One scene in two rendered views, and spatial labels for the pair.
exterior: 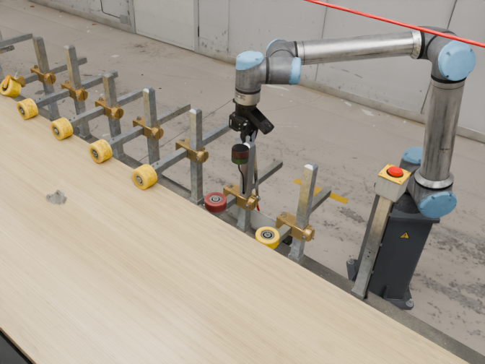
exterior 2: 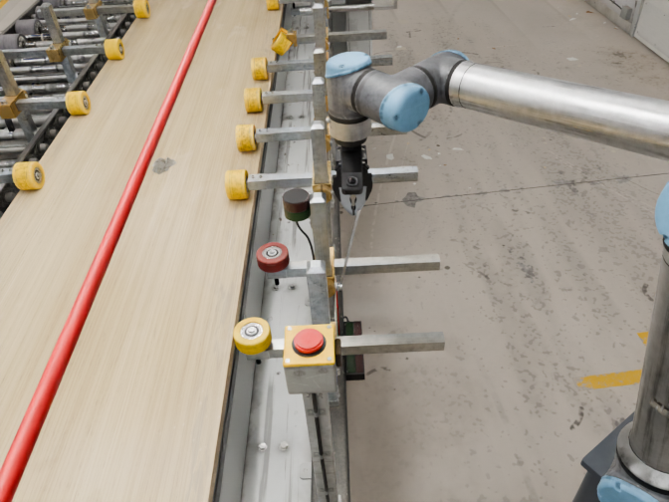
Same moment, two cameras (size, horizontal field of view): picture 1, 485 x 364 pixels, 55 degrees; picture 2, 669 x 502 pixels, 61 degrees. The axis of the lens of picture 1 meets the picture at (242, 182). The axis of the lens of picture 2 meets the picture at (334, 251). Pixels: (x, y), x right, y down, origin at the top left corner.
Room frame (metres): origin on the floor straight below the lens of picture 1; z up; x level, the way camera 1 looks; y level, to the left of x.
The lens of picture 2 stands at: (0.83, -0.87, 1.84)
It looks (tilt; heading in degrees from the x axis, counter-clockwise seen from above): 42 degrees down; 55
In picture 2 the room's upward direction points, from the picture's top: 4 degrees counter-clockwise
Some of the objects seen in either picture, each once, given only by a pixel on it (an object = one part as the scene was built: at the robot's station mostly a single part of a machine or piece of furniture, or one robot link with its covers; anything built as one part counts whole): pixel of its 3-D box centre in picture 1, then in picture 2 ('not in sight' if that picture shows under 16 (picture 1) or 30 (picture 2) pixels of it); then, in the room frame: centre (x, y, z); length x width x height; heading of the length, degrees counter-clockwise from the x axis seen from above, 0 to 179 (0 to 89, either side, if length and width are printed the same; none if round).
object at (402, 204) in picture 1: (408, 192); not in sight; (1.74, -0.78, 0.65); 0.19 x 0.19 x 0.10
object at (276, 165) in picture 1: (248, 187); (352, 266); (1.46, -0.02, 0.84); 0.43 x 0.03 x 0.04; 144
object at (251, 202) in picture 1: (239, 197); (324, 272); (1.39, 0.01, 0.85); 0.13 x 0.06 x 0.05; 54
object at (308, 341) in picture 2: (395, 172); (309, 342); (1.08, -0.43, 1.22); 0.04 x 0.04 x 0.02
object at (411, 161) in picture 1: (417, 169); not in sight; (1.73, -0.78, 0.79); 0.17 x 0.15 x 0.18; 6
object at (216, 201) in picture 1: (215, 209); (274, 267); (1.30, 0.09, 0.85); 0.08 x 0.08 x 0.11
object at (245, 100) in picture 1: (247, 95); (348, 124); (1.49, 0.00, 1.23); 0.10 x 0.09 x 0.05; 144
